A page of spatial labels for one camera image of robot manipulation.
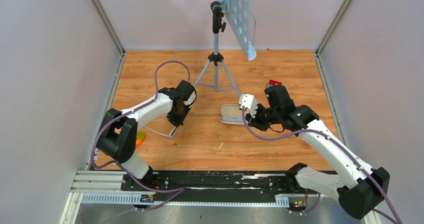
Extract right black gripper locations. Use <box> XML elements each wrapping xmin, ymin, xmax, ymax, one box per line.
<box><xmin>245</xmin><ymin>102</ymin><xmax>281</xmax><ymax>132</ymax></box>

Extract white frame sunglasses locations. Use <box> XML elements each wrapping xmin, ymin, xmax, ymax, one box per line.
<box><xmin>145</xmin><ymin>126</ymin><xmax>178</xmax><ymax>139</ymax></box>

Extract pink glasses case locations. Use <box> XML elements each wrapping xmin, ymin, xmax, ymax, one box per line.
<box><xmin>220</xmin><ymin>104</ymin><xmax>244</xmax><ymax>125</ymax></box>

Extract light blue cleaning cloth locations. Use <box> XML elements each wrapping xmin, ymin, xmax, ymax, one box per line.
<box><xmin>220</xmin><ymin>116</ymin><xmax>243</xmax><ymax>125</ymax></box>

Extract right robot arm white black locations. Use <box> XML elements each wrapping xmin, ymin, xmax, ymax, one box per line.
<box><xmin>238</xmin><ymin>84</ymin><xmax>391</xmax><ymax>220</ymax></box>

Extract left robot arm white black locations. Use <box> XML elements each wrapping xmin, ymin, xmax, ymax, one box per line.
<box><xmin>94</xmin><ymin>80</ymin><xmax>197</xmax><ymax>191</ymax></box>

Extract colourful block cube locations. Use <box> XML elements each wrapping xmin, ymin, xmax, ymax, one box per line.
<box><xmin>267</xmin><ymin>79</ymin><xmax>282</xmax><ymax>87</ymax></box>

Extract green toy piece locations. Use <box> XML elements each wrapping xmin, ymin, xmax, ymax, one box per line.
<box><xmin>136</xmin><ymin>131</ymin><xmax>146</xmax><ymax>140</ymax></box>

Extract orange toy object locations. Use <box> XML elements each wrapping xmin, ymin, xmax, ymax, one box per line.
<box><xmin>135</xmin><ymin>137</ymin><xmax>145</xmax><ymax>148</ymax></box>

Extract silver tripod stand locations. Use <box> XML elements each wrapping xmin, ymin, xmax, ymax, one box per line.
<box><xmin>194</xmin><ymin>1</ymin><xmax>241</xmax><ymax>98</ymax></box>

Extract perforated light blue panel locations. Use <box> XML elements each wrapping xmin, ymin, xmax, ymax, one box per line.
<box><xmin>216</xmin><ymin>0</ymin><xmax>257</xmax><ymax>61</ymax></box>

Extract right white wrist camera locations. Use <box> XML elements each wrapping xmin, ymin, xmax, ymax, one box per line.
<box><xmin>238</xmin><ymin>94</ymin><xmax>258</xmax><ymax>118</ymax></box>

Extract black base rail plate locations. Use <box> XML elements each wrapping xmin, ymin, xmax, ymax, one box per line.
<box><xmin>119</xmin><ymin>170</ymin><xmax>320</xmax><ymax>207</ymax></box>

